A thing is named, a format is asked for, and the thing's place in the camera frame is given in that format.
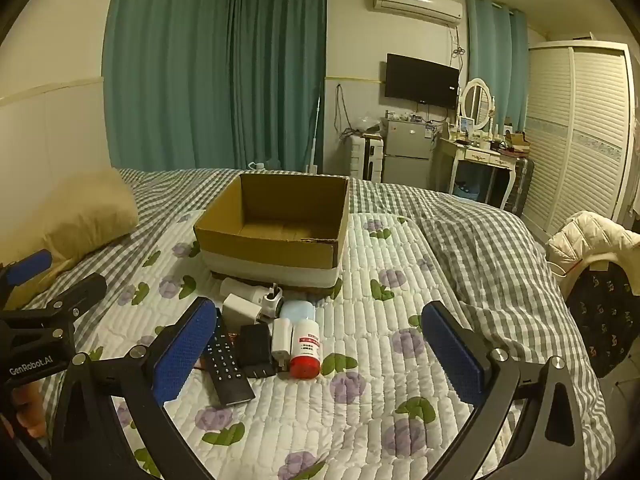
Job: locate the grey checked blanket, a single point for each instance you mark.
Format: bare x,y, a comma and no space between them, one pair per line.
480,270

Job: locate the dark patterned cloth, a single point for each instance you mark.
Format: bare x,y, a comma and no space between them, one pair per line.
605,315

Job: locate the black wall television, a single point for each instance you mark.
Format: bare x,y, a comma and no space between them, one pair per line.
421,80

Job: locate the white dressing table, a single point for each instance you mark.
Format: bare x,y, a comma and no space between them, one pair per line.
480,152

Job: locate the floral quilted mat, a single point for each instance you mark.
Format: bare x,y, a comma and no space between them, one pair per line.
370,400

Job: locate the white air conditioner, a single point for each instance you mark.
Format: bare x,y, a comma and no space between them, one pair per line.
417,2

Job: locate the blue plastic basket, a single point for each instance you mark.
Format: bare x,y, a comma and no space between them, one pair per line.
467,191

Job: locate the cardboard box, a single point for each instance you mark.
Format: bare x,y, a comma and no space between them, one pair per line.
280,260

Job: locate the slim white charger plug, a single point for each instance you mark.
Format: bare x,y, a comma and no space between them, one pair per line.
281,340

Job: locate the clear plastic bag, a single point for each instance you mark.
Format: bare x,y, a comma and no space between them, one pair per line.
367,124

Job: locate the narrow teal curtain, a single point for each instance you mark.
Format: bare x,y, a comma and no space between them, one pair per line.
492,60

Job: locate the oval white vanity mirror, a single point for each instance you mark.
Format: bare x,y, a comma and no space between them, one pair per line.
475,102

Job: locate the grey small fridge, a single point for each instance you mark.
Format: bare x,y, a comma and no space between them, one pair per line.
407,152

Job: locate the white cube power adapter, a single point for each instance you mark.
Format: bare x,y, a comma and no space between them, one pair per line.
239,312

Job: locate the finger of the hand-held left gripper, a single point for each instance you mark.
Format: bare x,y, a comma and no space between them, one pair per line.
30,265
75,292

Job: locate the white bottle with red cap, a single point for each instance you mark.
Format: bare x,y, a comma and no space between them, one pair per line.
305,352

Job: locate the black remote control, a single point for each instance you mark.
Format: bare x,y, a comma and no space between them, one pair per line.
227,370

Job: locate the checked suitcase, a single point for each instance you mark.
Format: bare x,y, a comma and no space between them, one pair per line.
520,185

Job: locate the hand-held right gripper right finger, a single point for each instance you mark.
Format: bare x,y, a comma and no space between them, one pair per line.
451,355

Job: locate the white louvred wardrobe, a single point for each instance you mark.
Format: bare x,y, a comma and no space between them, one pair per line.
575,135

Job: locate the black power adapter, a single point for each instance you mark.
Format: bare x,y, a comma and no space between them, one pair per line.
256,350

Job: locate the light blue plastic case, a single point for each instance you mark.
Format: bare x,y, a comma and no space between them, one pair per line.
298,311

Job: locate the white ribbed suitcase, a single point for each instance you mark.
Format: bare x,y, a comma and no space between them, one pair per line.
358,157

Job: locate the white plastic bottle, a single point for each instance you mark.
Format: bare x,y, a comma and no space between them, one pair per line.
240,290

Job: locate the white puffer jacket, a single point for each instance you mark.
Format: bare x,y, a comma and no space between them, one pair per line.
590,240

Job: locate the beige pillow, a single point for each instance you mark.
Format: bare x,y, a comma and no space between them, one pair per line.
80,220

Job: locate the white and black suitcase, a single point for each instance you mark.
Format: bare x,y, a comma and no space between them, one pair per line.
375,160

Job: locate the person's left hand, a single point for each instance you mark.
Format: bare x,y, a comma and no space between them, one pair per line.
30,410

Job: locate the white mop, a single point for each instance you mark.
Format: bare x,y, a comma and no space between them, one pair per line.
313,140

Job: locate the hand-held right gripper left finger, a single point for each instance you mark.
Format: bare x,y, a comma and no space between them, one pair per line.
186,350

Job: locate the wide teal curtain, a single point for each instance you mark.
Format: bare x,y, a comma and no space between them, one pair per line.
200,70

